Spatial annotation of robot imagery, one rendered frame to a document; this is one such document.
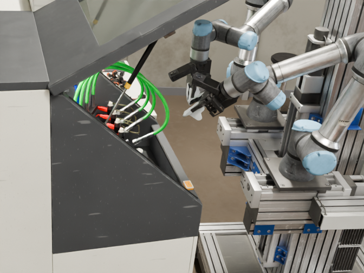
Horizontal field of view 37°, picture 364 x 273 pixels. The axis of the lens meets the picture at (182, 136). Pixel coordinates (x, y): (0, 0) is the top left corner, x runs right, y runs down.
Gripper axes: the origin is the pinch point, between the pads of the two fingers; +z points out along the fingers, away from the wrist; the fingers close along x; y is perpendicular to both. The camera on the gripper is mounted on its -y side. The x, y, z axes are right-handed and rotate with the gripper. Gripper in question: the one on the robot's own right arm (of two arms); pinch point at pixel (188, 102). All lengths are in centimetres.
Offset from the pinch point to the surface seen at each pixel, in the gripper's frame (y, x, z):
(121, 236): -35, -37, 38
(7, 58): -72, -18, -29
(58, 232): -59, -37, 32
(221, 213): 60, 70, 122
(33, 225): -67, -37, 27
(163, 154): -6.8, 5.3, 28.7
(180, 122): 70, 196, 122
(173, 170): -7.2, -10.4, 27.4
